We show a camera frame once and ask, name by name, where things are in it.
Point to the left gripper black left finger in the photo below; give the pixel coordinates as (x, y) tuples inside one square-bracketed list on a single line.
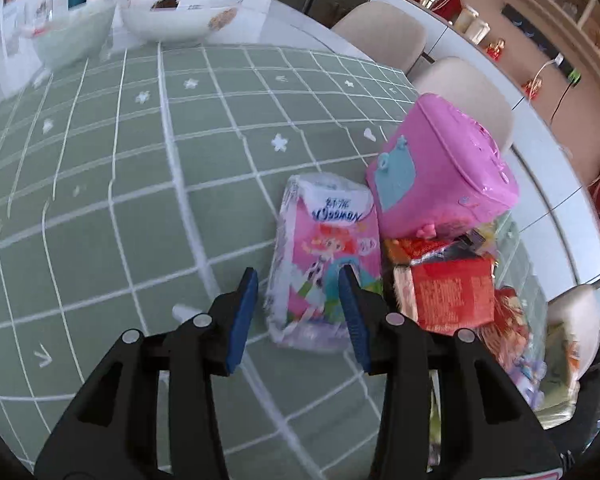
[(147, 409)]

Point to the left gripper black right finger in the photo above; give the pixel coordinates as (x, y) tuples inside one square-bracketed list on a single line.
[(450, 411)]

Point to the red noodle packet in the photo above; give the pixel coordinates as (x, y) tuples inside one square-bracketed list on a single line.
[(442, 286)]

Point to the pink white tissue pack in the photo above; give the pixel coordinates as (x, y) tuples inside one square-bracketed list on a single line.
[(325, 222)]

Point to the purple snack wrapper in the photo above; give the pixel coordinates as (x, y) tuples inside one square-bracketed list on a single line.
[(527, 376)]

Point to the red snack wrapper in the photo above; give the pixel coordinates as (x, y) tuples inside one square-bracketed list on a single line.
[(507, 336)]

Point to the green checked tablecloth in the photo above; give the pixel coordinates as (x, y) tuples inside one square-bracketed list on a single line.
[(135, 188)]

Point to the white sideboard cabinet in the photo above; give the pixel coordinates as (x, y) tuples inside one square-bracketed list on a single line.
[(554, 215)]

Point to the pink storage box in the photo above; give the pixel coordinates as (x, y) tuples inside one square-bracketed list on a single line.
[(439, 175)]

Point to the red figurine right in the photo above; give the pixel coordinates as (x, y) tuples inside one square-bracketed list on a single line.
[(532, 87)]

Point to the red figurine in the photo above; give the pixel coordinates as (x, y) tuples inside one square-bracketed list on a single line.
[(532, 87), (495, 49)]

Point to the red figurine left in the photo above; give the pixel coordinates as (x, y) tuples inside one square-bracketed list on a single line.
[(495, 49)]

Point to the white jar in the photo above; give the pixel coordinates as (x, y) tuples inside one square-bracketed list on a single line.
[(477, 31)]

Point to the pale green glass bowl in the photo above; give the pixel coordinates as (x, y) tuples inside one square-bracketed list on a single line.
[(66, 38)]

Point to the far beige chair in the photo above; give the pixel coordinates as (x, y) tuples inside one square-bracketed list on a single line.
[(384, 33)]

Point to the white bowl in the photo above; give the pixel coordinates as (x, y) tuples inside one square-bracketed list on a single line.
[(177, 20)]

